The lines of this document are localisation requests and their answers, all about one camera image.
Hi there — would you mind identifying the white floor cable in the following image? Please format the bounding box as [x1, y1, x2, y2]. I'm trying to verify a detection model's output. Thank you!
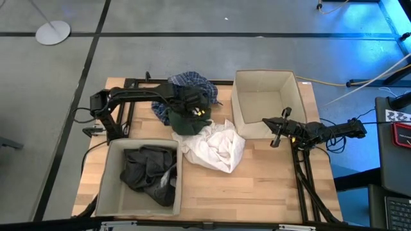
[324, 53, 411, 104]

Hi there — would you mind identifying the grey chair leg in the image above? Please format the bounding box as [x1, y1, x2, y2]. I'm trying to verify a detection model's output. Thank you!
[0, 136, 24, 150]

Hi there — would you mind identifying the yellow floor cable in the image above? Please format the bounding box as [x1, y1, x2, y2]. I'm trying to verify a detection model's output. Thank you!
[295, 63, 411, 87]

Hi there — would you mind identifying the black side desk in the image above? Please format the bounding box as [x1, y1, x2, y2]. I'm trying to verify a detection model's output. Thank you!
[374, 96, 411, 197]

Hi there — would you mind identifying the dark green garment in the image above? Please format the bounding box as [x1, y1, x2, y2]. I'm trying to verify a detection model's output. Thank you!
[167, 107, 213, 136]

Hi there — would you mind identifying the black-white marker tag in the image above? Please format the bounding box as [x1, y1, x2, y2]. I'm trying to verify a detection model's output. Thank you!
[385, 108, 411, 124]

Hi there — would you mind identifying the black floor stand bar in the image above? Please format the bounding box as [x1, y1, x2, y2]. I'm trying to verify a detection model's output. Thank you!
[345, 64, 411, 88]

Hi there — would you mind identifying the black floor beam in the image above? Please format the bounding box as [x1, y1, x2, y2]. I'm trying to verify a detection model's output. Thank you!
[333, 166, 381, 193]

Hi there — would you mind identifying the black cable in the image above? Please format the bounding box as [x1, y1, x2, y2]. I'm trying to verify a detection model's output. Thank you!
[80, 141, 109, 176]

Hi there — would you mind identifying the beige fabric storage bin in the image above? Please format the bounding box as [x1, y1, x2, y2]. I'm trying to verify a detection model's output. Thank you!
[231, 69, 306, 141]
[94, 137, 183, 218]

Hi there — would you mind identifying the blue-lit metal beam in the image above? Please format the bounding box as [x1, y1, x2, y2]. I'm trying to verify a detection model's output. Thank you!
[378, 0, 411, 55]

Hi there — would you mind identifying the blue cable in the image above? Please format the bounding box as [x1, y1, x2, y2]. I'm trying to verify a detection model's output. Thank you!
[320, 117, 347, 154]

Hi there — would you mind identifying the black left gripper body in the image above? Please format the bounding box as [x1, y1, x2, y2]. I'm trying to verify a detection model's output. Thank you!
[173, 83, 213, 118]

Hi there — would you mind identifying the black laptop keyboard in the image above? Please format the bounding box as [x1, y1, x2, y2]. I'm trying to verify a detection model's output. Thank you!
[367, 183, 411, 231]

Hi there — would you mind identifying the blue plaid shirt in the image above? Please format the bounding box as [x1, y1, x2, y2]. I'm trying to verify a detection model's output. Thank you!
[150, 71, 221, 126]

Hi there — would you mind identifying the dark grey garment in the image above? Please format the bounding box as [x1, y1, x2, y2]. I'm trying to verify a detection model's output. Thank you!
[119, 144, 178, 208]

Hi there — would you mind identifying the grey round floor stand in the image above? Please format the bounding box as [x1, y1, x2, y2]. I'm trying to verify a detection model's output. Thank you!
[28, 0, 71, 46]

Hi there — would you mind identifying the red-edged black device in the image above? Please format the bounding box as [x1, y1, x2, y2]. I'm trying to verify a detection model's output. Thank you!
[390, 122, 411, 149]

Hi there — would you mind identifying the white garment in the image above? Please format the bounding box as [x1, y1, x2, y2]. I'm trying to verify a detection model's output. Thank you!
[171, 119, 247, 174]

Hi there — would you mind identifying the white label strip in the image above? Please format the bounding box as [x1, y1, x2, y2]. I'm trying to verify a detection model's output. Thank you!
[278, 224, 317, 231]

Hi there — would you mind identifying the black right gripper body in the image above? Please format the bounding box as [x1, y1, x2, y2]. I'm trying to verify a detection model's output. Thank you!
[271, 107, 311, 148]

